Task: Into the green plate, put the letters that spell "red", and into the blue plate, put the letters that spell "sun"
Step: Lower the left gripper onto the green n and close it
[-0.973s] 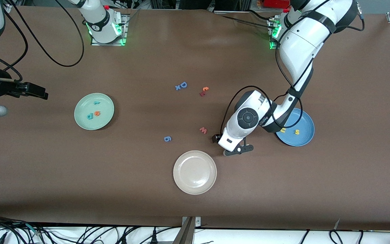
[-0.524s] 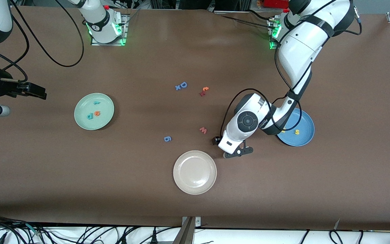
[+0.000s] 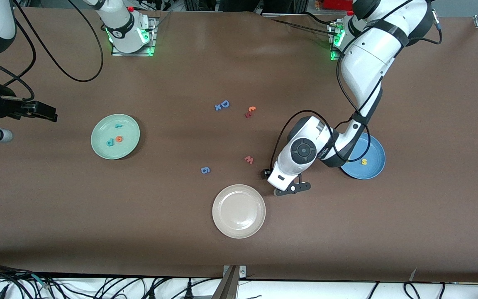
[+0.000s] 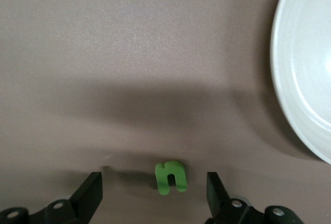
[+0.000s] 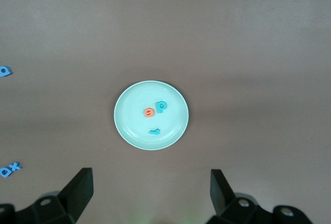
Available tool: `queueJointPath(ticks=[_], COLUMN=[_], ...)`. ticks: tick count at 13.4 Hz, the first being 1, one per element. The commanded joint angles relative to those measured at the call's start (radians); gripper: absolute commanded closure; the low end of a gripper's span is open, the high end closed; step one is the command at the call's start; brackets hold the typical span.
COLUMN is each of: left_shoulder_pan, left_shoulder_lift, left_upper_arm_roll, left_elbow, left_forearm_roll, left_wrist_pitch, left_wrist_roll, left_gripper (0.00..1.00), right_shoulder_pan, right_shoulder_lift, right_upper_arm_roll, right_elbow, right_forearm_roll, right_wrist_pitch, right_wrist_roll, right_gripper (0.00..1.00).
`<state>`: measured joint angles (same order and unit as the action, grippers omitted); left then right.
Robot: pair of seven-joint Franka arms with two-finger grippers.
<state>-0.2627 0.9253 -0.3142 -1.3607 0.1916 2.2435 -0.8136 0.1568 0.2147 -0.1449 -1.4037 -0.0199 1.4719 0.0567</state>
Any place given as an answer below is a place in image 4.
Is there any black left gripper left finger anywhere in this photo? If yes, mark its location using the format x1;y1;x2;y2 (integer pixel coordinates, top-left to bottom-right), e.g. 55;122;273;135
0;171;103;224

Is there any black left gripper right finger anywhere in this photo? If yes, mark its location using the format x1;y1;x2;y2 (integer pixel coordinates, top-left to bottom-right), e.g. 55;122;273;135
205;171;304;224

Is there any green foam letter n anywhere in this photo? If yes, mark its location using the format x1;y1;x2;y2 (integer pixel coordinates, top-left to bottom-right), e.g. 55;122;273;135
154;159;187;196

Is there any beige round plate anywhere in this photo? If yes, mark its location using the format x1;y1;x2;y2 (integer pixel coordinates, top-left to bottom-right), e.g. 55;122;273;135
269;0;331;165

